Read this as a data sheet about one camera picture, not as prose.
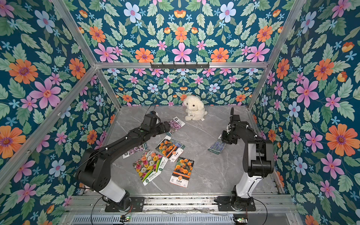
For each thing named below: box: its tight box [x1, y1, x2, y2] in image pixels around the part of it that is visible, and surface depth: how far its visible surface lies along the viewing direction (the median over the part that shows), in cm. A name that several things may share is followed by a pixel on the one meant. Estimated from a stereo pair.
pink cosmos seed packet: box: [168, 116, 186, 135], surface depth 110 cm
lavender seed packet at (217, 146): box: [207, 139, 227, 156], surface depth 95 cm
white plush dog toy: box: [184, 95, 208, 121], surface depth 100 cm
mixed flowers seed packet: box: [132, 149, 169, 187], surface depth 89 cm
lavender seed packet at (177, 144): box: [170, 138, 186, 150], surface depth 100 cm
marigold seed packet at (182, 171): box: [169, 156, 195, 188], surface depth 86 cm
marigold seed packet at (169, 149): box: [155, 138, 184, 163], surface depth 96 cm
